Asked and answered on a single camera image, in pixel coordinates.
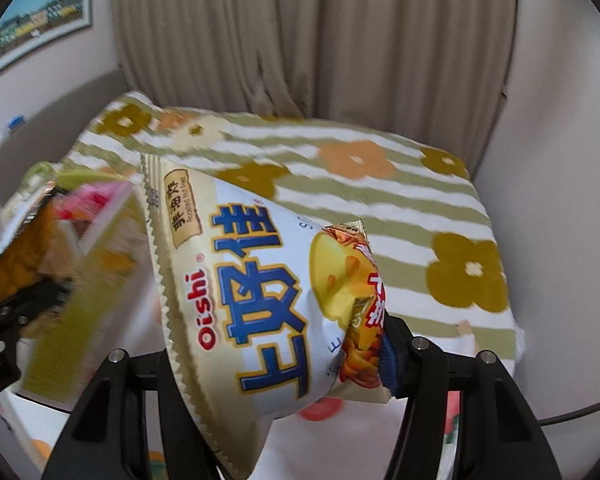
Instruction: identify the orange brown snack bag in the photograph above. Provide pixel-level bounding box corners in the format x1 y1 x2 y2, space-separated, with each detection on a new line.
0 186 82 304

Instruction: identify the floral striped quilt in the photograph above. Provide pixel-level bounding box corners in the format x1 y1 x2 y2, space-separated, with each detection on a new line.
61 92 524 366

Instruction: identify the framed city picture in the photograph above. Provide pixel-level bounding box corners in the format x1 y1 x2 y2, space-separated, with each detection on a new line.
0 0 93 73

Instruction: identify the beige curtain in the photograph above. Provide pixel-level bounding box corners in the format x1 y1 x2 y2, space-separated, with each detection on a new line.
111 0 518 170

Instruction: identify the green cardboard storage box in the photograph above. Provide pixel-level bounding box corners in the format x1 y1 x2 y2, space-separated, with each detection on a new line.
0 174 149 412

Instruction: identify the black cable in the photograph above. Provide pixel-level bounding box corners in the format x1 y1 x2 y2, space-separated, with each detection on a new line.
537 391 600 427

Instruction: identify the white Oishi chips bag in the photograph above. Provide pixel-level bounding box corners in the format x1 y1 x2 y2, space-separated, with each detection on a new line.
140 154 390 479

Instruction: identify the bright pink snack packet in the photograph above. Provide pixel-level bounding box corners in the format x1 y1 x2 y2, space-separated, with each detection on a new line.
54 181 130 236

